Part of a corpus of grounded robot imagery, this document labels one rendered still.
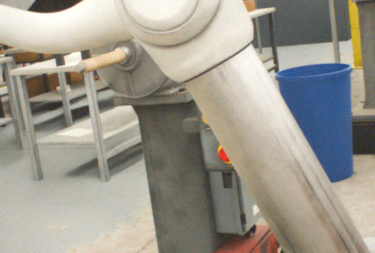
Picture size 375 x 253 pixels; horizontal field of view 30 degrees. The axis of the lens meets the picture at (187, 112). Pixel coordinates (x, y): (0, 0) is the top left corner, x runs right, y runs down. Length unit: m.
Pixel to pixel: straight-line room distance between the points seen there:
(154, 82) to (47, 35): 0.83
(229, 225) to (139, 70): 0.56
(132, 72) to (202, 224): 0.53
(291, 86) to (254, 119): 3.64
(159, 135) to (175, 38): 1.30
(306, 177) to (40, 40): 0.46
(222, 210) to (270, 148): 1.25
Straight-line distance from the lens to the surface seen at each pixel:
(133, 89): 1.92
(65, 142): 5.49
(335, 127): 4.56
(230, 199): 2.09
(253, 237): 2.21
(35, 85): 9.29
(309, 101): 4.48
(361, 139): 5.21
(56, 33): 1.08
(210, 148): 1.83
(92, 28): 1.06
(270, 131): 0.87
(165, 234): 2.20
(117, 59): 1.83
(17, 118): 7.00
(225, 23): 0.84
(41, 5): 1.87
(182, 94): 1.94
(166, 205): 2.16
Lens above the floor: 1.43
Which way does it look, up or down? 11 degrees down
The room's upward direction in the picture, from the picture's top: 8 degrees counter-clockwise
